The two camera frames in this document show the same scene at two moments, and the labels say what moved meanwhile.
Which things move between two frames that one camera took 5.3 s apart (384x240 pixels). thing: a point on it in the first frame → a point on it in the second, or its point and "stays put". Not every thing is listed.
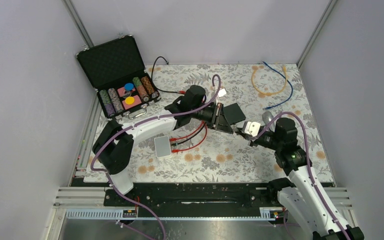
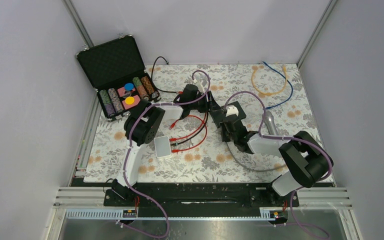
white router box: (162, 146) stays put
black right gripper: (240, 131) → (224, 137)
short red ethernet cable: (176, 150) stays put
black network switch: (233, 113) stays put
